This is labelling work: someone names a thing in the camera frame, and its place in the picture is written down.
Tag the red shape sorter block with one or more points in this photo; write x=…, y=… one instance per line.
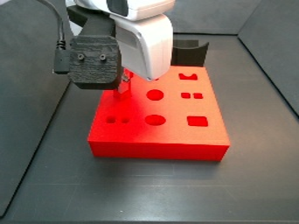
x=168, y=119

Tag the red star peg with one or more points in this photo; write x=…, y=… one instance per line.
x=123, y=91

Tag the dark grey curved holder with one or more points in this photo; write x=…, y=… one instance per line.
x=188, y=53

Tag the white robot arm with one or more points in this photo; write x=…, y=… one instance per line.
x=132, y=10

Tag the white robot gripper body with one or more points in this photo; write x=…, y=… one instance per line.
x=146, y=44

